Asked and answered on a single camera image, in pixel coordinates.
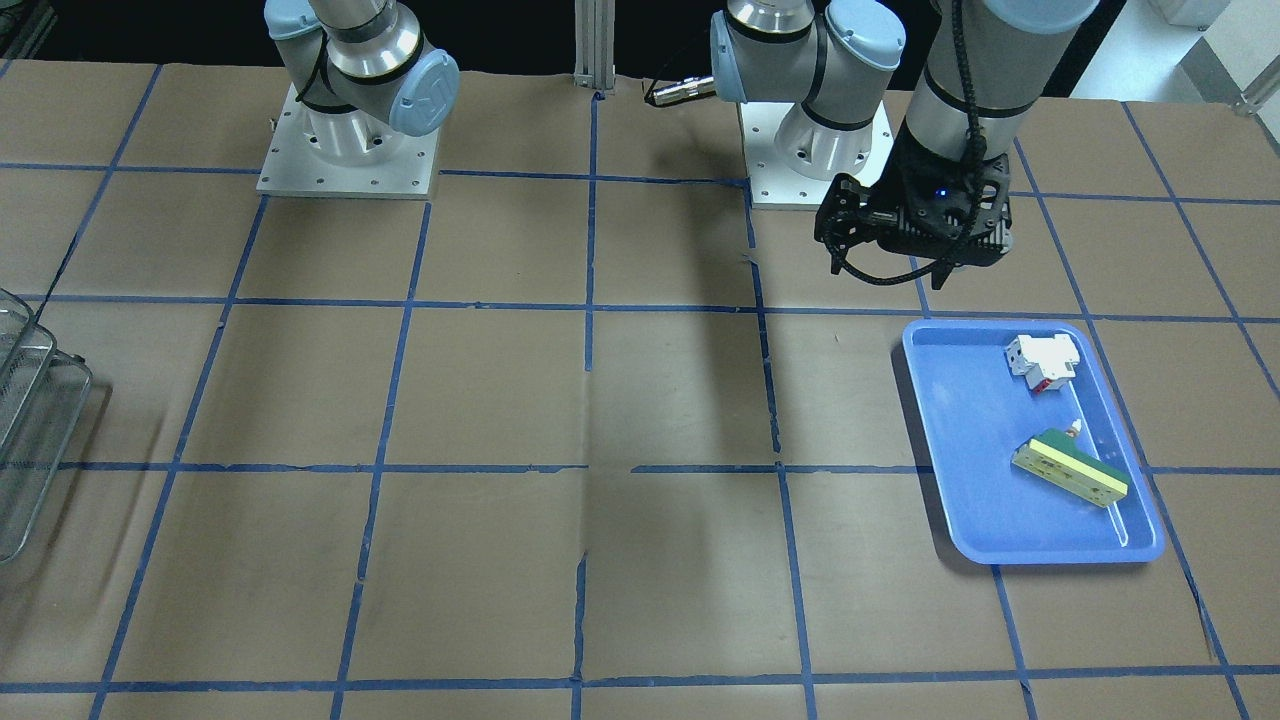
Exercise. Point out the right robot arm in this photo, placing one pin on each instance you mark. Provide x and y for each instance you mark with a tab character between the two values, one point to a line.
364	74

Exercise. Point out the blue plastic tray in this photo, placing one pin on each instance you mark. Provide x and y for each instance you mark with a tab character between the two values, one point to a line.
975	413

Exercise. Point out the white circuit breaker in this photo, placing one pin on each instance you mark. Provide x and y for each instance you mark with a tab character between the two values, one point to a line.
1045	363

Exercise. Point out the green yellow terminal block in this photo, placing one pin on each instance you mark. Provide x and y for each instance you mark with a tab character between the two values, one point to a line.
1053	455

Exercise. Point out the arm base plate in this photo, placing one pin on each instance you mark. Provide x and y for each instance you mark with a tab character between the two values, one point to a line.
315	155
792	161

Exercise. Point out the silver cable connector plug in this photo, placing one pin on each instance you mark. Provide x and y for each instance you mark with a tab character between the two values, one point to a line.
689	89

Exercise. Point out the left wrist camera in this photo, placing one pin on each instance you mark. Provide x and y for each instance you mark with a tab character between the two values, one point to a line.
924	206

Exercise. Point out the aluminium frame post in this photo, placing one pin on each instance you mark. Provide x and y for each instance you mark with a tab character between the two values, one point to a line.
595	23

